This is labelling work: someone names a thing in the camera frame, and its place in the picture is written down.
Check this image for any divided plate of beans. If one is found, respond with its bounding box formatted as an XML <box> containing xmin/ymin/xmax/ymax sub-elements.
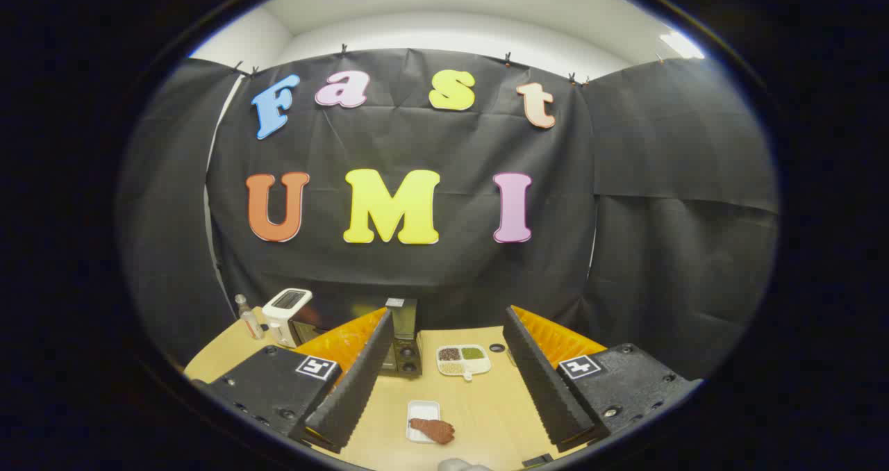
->
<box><xmin>436</xmin><ymin>345</ymin><xmax>492</xmax><ymax>381</ymax></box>

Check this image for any brown meat piece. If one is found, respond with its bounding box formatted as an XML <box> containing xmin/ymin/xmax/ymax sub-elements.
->
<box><xmin>409</xmin><ymin>418</ymin><xmax>456</xmax><ymax>445</ymax></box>

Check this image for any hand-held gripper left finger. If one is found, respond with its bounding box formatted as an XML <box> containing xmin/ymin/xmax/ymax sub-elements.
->
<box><xmin>206</xmin><ymin>308</ymin><xmax>395</xmax><ymax>454</ymax></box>

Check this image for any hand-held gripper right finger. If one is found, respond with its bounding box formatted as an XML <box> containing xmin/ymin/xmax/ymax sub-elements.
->
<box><xmin>503</xmin><ymin>305</ymin><xmax>704</xmax><ymax>453</ymax></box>

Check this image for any black toaster oven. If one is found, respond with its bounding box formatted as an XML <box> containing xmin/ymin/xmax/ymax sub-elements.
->
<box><xmin>290</xmin><ymin>297</ymin><xmax>423</xmax><ymax>378</ymax></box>

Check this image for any white rectangular tray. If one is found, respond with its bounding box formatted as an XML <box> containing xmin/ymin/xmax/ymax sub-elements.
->
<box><xmin>406</xmin><ymin>400</ymin><xmax>442</xmax><ymax>444</ymax></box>

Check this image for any white pop-up toaster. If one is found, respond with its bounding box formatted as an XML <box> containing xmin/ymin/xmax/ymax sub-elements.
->
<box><xmin>262</xmin><ymin>288</ymin><xmax>313</xmax><ymax>347</ymax></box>

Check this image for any small clear bottle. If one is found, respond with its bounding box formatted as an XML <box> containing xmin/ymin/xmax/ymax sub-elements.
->
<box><xmin>234</xmin><ymin>294</ymin><xmax>265</xmax><ymax>340</ymax></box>

